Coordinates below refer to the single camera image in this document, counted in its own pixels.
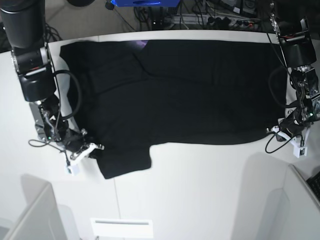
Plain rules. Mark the white right bin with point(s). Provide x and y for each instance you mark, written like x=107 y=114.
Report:
x=292 y=212

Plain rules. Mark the white left bin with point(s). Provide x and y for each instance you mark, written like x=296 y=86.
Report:
x=42 y=218

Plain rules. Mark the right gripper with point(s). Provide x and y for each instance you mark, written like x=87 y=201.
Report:
x=75 y=142

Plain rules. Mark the blue box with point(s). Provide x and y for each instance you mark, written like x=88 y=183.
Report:
x=145 y=3

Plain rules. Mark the black T-shirt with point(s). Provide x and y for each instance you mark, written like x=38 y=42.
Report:
x=136 y=94

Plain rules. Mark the white bin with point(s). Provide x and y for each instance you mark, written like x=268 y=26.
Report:
x=42 y=218
x=292 y=212

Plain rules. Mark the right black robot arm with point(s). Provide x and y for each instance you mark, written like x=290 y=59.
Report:
x=25 y=27

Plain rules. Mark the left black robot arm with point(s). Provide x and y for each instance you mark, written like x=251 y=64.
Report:
x=298 y=55

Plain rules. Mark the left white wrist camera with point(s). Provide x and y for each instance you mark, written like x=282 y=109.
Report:
x=299 y=151

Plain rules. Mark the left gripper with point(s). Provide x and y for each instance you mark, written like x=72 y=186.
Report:
x=287 y=131

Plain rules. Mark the black keyboard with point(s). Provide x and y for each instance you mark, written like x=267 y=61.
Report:
x=314 y=184

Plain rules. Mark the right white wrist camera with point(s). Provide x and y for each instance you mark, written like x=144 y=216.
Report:
x=72 y=170

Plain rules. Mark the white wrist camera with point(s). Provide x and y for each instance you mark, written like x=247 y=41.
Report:
x=299 y=151
x=72 y=170

